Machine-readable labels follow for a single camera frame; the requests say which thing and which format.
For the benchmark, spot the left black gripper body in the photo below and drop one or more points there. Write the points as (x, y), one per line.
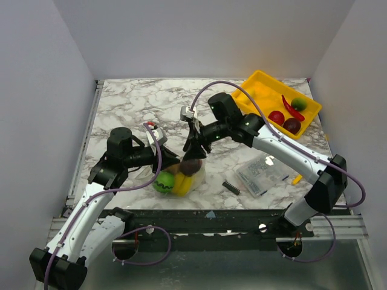
(140, 156)

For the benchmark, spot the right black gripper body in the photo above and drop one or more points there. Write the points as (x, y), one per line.
(197, 138)

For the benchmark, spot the brown toy kiwi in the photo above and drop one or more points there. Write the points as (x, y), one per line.
(173, 169)

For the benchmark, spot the dark purple toy fruit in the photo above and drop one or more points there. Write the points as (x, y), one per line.
(190, 167)

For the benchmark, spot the clear zip top bag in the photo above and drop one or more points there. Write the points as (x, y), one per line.
(180, 179)

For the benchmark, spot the green toy watermelon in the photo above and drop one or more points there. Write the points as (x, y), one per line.
(164, 182)

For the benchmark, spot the white toy cauliflower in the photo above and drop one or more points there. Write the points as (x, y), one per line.
(198, 178)

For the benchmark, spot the yellow toy banana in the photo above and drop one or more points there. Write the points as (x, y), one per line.
(182, 185)

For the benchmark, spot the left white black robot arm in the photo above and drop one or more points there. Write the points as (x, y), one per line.
(64, 262)

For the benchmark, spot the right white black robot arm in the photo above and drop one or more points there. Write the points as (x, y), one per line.
(325, 174)

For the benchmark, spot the clear bag of screws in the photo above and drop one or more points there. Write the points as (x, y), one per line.
(262, 173)

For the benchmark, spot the black comb-like part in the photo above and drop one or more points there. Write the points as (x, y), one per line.
(231, 187)

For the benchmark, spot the red toy apple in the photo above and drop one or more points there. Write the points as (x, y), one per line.
(277, 117)

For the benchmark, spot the yellow plastic bin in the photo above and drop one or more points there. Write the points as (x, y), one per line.
(268, 98)

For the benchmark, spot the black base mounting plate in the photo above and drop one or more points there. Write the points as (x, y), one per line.
(206, 230)

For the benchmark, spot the dark red toy plum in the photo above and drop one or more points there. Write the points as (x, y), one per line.
(292, 125)

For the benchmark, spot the red toy chili pepper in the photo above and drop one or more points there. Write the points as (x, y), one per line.
(294, 113)

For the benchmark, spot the green yellow toy mango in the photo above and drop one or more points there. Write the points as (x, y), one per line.
(299, 104)

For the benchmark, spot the small yellow object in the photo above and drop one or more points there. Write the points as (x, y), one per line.
(297, 179)

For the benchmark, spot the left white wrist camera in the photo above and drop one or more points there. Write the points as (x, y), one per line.
(156, 136)

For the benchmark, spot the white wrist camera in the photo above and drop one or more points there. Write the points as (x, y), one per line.
(187, 114)
(156, 136)

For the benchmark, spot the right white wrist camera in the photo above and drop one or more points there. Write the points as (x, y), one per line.
(187, 114)

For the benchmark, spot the aluminium extrusion rail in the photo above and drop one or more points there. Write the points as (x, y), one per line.
(350, 227)

